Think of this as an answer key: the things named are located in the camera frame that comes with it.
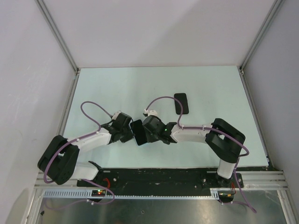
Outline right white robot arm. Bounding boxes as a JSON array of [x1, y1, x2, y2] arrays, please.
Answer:
[[142, 115, 249, 187]]

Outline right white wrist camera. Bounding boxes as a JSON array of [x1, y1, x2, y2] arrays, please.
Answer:
[[143, 109, 158, 117]]

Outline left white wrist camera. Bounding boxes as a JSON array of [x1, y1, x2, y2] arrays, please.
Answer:
[[111, 111, 121, 120]]

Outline white slotted cable duct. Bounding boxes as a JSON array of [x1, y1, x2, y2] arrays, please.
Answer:
[[42, 188, 234, 201]]

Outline black phone case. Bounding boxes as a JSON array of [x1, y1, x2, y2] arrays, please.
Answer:
[[174, 93, 189, 115]]

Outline aluminium frame post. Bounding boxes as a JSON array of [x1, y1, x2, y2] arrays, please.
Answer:
[[239, 0, 285, 75], [35, 0, 79, 74]]

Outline right aluminium frame post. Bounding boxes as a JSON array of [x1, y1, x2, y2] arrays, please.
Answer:
[[239, 0, 285, 75]]

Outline left aluminium frame post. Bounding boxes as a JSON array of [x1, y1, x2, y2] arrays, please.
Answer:
[[35, 0, 79, 74]]

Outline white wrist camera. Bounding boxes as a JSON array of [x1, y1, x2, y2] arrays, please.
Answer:
[[111, 111, 121, 120], [143, 109, 158, 117]]

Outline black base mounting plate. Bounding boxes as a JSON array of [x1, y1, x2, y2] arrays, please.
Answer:
[[76, 167, 245, 197]]

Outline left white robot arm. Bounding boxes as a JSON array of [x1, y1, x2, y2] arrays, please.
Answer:
[[37, 111, 134, 186]]

